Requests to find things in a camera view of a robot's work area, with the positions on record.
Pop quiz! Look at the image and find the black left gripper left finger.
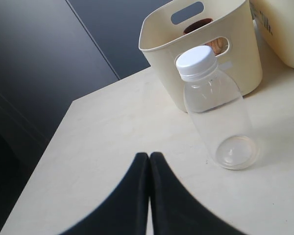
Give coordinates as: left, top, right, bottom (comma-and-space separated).
62, 152, 149, 235

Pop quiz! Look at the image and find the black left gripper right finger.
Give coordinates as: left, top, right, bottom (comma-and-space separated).
149, 152, 243, 235

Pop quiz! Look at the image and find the clear plastic bottle white cap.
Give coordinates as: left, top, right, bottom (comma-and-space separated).
176, 46, 259, 170

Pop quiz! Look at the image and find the brown wooden cup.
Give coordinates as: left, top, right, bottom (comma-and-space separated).
183, 18, 228, 55

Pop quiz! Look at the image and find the left cream plastic bin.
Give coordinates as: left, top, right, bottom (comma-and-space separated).
139, 0, 263, 111

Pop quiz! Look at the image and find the cream plastic bin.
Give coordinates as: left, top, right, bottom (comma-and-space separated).
139, 0, 263, 111
249, 0, 294, 68

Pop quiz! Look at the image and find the middle cream plastic bin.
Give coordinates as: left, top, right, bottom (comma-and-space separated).
249, 0, 294, 68

